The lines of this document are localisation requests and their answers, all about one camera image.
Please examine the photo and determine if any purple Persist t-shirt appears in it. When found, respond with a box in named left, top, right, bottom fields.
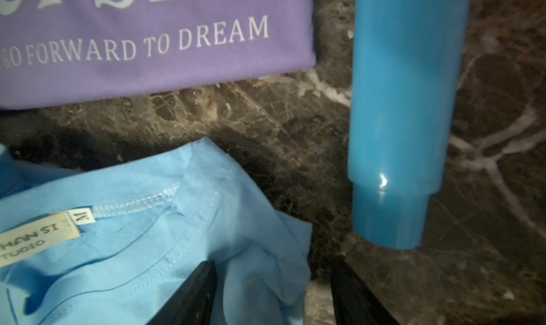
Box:
left=1, top=0, right=316, bottom=110

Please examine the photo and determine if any blue toy microphone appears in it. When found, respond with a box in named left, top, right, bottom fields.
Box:
left=348, top=0, right=471, bottom=250

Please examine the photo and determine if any light blue butterfly t-shirt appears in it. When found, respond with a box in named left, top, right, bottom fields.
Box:
left=1, top=138, right=312, bottom=324

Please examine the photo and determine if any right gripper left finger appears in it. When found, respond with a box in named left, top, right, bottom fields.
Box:
left=147, top=260, right=218, bottom=325

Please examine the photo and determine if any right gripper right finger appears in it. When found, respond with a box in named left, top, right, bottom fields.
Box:
left=331, top=258, right=399, bottom=325

